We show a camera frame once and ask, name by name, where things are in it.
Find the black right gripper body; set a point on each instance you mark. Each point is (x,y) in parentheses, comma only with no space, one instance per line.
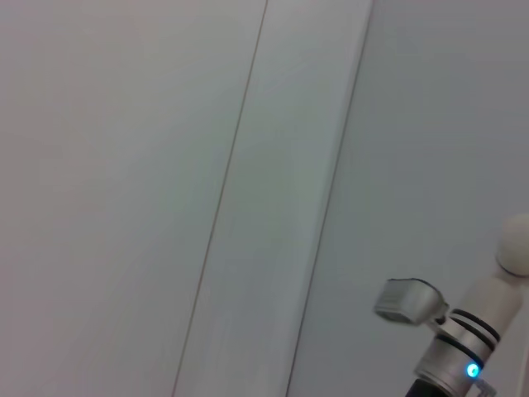
(425,389)

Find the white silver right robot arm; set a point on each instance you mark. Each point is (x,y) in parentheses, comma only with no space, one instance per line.
(487,297)

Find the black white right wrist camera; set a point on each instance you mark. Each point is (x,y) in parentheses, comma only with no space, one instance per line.
(409,302)

